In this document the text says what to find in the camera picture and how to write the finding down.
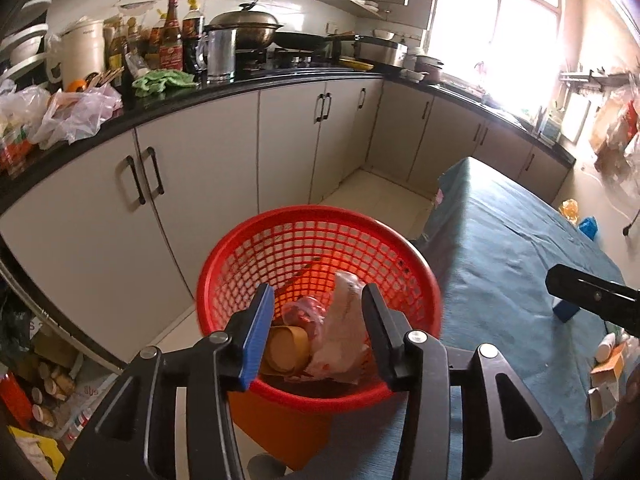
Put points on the yellow tray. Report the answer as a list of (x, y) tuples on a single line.
[(356, 64)]

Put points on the blue tablecloth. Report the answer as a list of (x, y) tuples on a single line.
[(500, 260)]

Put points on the small red label bottle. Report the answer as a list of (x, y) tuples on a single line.
[(155, 45)]

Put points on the dark soy sauce bottle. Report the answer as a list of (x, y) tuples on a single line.
[(192, 45)]

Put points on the yellow floor bag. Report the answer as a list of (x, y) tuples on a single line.
[(35, 452)]

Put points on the orange plastic stool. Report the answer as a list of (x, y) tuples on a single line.
[(285, 430)]

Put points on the group of jars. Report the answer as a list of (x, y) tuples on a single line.
[(52, 390)]

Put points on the orange round fruit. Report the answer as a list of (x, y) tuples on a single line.
[(77, 86)]

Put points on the black kitchen countertop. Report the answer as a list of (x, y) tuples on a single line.
[(225, 91)]

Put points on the black gas stove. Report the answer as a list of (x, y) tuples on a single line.
[(280, 62)]

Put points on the pink white plastic bag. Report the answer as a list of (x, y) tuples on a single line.
[(75, 115)]

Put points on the yellow rectangular box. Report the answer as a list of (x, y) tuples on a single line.
[(287, 350)]

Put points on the clear plastic bag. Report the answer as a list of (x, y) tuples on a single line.
[(340, 330)]

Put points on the yellow oil bottle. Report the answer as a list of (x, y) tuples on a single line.
[(135, 42)]

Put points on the tall red label sauce bottle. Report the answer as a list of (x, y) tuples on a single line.
[(171, 52)]

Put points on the hanging plastic bags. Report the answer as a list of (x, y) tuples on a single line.
[(615, 130)]

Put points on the blue plastic bag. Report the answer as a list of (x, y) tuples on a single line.
[(588, 227)]

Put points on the orange white carton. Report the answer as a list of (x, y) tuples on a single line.
[(612, 367)]

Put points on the clear grocery bag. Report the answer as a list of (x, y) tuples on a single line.
[(17, 125)]

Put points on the kitchen window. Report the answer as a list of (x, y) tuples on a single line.
[(500, 35)]

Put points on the green cloth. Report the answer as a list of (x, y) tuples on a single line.
[(165, 82)]

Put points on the steel jug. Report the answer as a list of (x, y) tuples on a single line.
[(220, 55)]

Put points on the steel electric cooker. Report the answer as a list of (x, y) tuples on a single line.
[(380, 52)]

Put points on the white rectangular board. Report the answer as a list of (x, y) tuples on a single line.
[(577, 117)]

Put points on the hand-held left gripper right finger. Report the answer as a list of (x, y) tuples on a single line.
[(382, 330)]

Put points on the white spray bottle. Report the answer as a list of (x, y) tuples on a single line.
[(606, 347)]

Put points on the white kitchen base cabinets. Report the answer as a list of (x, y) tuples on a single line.
[(210, 160)]

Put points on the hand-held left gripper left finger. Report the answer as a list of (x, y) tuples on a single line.
[(257, 340)]

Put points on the yellow plastic bag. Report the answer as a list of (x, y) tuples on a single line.
[(569, 210)]

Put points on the person's right forearm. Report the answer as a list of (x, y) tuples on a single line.
[(627, 425)]

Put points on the steel wok with lid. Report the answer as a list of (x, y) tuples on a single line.
[(250, 30)]

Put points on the metal wall rack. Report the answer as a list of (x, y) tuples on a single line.
[(600, 79)]

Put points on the maroon pot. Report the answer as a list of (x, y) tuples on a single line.
[(429, 70)]

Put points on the black frying pan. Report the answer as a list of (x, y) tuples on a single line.
[(300, 40)]

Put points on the white electric jar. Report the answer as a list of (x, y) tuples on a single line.
[(82, 52)]

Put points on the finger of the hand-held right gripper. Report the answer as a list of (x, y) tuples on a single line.
[(595, 295)]

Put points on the white bowl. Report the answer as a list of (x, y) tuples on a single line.
[(412, 76)]

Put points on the red plastic basket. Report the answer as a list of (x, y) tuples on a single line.
[(320, 232)]

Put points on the wooden chopsticks bundle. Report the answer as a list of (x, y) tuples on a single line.
[(107, 77)]

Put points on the white open carton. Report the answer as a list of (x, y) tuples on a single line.
[(600, 402)]

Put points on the red plastic container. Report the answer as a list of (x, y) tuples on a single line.
[(14, 397)]

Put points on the dish rack with white plates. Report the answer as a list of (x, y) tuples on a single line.
[(25, 45)]

